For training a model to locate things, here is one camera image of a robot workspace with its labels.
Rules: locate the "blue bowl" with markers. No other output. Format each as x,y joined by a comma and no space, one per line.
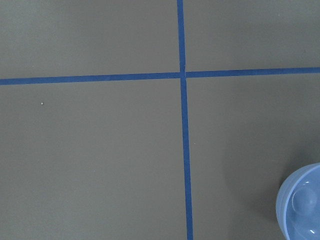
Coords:
298,204

